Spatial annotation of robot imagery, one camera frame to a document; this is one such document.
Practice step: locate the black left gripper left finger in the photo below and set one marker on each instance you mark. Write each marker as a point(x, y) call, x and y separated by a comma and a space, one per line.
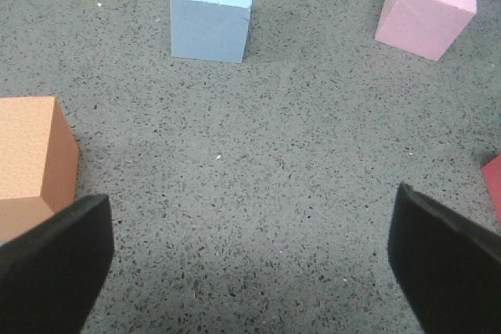
point(52, 274)

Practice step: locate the pink foam cube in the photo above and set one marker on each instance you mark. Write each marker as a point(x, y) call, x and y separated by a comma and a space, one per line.
point(424, 27)

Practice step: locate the large red foam cube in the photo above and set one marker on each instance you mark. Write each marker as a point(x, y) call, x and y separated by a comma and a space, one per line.
point(492, 176)

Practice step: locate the orange foam cube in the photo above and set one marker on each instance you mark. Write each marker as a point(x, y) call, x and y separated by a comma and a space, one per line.
point(39, 159)

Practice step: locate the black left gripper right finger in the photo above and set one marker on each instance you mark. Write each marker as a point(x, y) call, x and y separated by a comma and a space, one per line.
point(447, 266)

